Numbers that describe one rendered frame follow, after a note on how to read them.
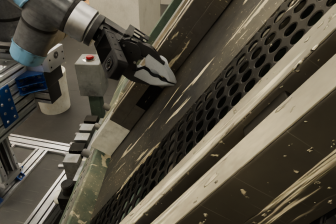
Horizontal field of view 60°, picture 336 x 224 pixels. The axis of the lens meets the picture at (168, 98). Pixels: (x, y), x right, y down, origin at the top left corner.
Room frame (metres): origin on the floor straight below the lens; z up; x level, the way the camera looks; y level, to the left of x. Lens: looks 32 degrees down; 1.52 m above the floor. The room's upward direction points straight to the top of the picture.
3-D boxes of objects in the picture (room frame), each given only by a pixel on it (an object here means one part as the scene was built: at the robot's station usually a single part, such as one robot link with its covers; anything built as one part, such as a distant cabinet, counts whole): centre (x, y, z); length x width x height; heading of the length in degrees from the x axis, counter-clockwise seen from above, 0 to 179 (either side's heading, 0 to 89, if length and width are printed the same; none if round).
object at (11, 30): (1.31, 0.72, 1.09); 0.15 x 0.15 x 0.10
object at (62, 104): (2.27, 1.05, 0.24); 0.32 x 0.30 x 0.47; 166
